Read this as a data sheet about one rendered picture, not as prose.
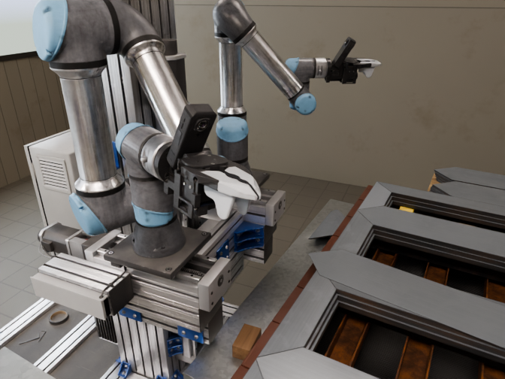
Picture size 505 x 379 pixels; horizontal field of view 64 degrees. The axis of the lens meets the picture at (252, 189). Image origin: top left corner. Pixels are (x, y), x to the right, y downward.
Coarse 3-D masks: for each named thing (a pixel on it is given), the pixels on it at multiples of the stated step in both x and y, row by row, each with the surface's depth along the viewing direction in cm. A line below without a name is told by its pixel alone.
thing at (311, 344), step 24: (456, 216) 175; (480, 216) 171; (504, 216) 167; (384, 240) 159; (408, 240) 155; (432, 240) 151; (480, 264) 144; (504, 264) 141; (336, 288) 126; (360, 312) 123; (384, 312) 120; (408, 312) 116; (312, 336) 111; (432, 336) 114; (456, 336) 111; (504, 360) 106
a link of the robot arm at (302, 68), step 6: (288, 60) 152; (294, 60) 151; (300, 60) 152; (306, 60) 152; (312, 60) 152; (288, 66) 151; (294, 66) 151; (300, 66) 151; (306, 66) 151; (312, 66) 151; (294, 72) 152; (300, 72) 152; (306, 72) 152; (312, 72) 152; (300, 78) 153; (306, 78) 153
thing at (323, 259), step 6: (324, 252) 143; (330, 252) 143; (336, 252) 143; (318, 258) 140; (324, 258) 140; (330, 258) 140; (318, 264) 137; (324, 264) 137; (318, 270) 134; (324, 270) 134
